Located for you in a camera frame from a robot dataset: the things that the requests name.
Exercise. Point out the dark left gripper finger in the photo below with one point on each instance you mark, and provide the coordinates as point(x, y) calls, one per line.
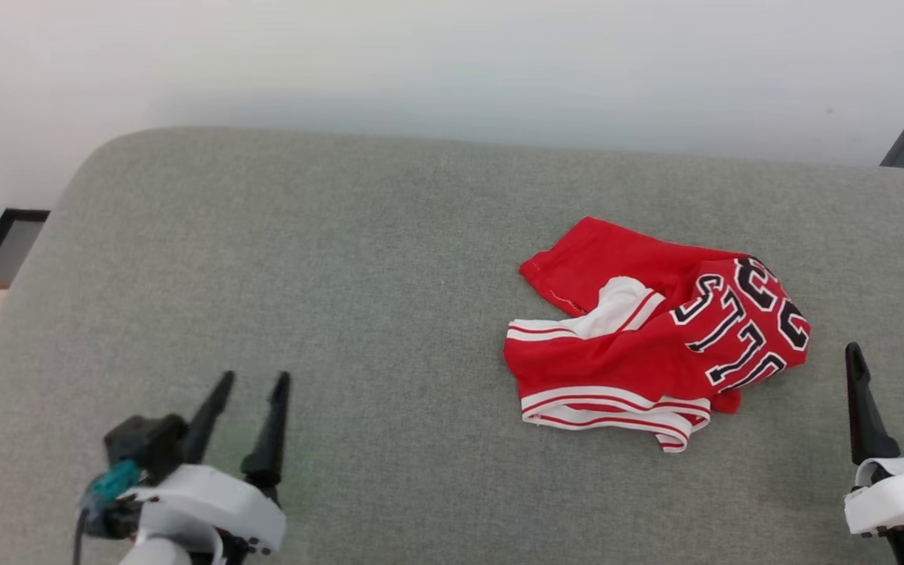
point(209, 420)
point(270, 447)

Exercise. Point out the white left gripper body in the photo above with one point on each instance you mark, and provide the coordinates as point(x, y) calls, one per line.
point(209, 498)

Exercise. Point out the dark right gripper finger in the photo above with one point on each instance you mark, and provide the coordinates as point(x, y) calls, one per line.
point(866, 424)

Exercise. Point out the red white basketball jersey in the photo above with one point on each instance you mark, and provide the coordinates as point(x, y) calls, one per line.
point(617, 369)

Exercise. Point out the black framed panel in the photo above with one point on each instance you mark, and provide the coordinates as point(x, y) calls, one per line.
point(6, 245)

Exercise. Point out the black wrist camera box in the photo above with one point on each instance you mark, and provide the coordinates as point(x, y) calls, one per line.
point(142, 443)

